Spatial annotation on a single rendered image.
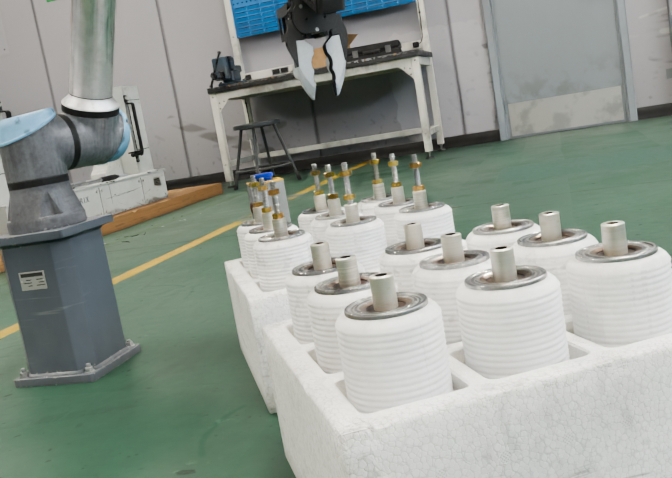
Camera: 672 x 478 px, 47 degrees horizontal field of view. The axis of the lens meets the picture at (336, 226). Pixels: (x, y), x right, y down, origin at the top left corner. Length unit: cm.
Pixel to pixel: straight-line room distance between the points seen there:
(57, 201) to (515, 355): 109
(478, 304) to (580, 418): 13
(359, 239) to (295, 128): 533
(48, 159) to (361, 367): 105
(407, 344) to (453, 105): 560
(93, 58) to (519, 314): 115
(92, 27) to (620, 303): 118
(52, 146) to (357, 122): 490
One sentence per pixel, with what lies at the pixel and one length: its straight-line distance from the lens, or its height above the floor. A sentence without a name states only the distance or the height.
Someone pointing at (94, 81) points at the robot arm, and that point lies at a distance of 166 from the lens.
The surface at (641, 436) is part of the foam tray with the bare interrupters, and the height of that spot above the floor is 10.
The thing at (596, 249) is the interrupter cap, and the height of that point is 25.
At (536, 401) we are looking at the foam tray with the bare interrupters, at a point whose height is 16.
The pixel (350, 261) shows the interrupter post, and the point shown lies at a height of 28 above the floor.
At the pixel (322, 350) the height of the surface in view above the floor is 19.
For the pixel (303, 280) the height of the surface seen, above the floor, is 25.
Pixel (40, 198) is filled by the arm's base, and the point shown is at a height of 36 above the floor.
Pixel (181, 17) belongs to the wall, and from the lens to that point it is 690.
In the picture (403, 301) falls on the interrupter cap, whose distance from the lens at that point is 71.
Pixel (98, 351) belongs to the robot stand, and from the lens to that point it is 162.
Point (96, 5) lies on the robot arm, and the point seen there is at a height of 71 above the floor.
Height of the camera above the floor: 43
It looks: 8 degrees down
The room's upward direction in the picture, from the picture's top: 10 degrees counter-clockwise
